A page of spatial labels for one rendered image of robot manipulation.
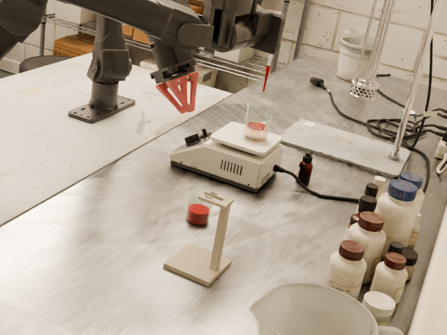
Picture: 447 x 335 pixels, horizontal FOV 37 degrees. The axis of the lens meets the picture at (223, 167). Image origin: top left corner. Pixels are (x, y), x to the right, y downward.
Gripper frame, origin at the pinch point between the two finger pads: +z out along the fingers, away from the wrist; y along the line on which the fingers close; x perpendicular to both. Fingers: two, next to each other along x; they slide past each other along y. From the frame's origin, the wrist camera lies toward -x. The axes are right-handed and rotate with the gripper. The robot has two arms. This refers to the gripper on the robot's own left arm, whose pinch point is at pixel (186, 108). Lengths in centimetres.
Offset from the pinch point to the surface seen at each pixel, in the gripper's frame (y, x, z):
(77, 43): 259, -68, -38
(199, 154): -3.6, 2.2, 9.3
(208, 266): -31.6, 19.9, 21.8
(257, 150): -12.9, -5.3, 11.5
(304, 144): 7.3, -29.7, 18.5
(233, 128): -2.9, -7.2, 7.1
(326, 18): 167, -173, -6
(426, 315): -62, 7, 30
